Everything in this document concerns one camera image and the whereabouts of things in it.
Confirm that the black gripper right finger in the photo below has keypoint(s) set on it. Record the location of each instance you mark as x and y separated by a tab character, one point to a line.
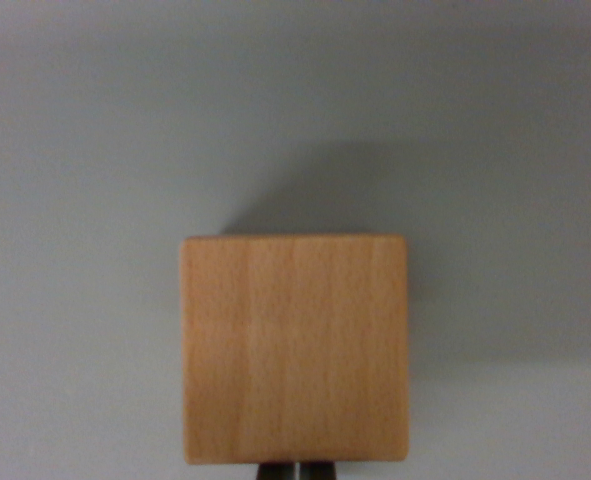
320	472

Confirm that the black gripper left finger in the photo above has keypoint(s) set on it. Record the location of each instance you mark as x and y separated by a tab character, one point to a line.
274	472

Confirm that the wooden cube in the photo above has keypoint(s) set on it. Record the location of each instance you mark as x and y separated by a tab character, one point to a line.
295	350

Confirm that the grey plastic tray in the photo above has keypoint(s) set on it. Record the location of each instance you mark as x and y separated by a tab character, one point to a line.
75	200

